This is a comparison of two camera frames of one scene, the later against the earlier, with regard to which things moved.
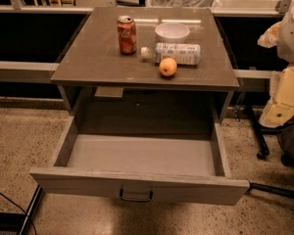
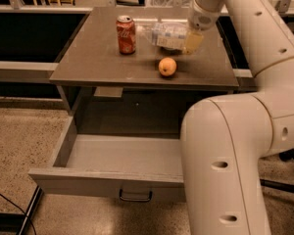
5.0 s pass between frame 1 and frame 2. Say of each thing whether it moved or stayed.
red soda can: stayed
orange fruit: stayed
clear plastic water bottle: moved
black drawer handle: stayed
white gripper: moved
